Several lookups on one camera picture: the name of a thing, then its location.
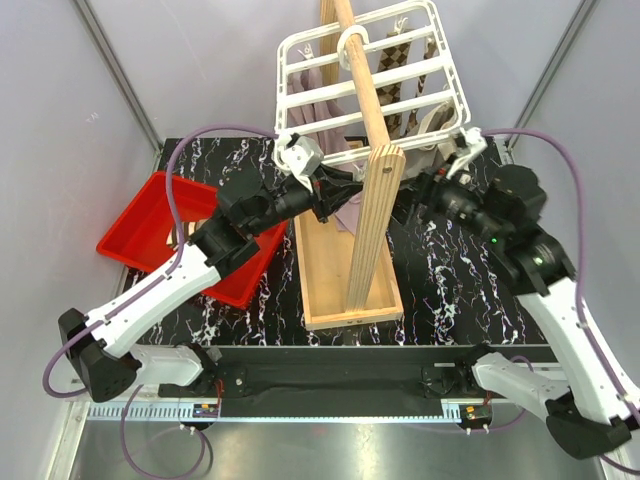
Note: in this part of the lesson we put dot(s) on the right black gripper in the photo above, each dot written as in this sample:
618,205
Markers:
428,191

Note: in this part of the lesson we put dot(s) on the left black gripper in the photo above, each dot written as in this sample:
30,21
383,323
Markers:
326,198

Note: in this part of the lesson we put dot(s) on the white hanger clip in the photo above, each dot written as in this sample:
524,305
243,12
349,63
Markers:
359,171

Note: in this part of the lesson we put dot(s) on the white clip hanger frame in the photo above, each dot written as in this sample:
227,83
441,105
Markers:
404,22

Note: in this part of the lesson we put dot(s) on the brown striped sock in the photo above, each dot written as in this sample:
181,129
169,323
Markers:
186,229
430,51

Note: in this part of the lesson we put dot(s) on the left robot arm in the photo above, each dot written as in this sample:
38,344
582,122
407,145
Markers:
102,345

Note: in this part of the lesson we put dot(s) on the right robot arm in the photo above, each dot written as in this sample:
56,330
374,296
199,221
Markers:
590,413

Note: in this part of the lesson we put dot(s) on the white clip holding mauve sock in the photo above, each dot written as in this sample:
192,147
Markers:
307,52

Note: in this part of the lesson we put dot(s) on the grey beige sock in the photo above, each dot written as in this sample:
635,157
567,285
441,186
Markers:
441,117

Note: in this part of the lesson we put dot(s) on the mauve sock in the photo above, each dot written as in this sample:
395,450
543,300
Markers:
330,141

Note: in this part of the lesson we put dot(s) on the wooden stand with tray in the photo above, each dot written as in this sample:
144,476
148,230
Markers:
348,279

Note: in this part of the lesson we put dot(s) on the black marble mat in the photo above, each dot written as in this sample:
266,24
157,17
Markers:
449,296

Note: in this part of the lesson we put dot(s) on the red plastic tray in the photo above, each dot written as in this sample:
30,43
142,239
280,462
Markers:
137,238

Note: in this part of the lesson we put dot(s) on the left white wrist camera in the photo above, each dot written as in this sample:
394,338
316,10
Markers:
298,156

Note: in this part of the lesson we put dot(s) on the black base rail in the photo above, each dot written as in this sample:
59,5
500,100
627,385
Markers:
328,383

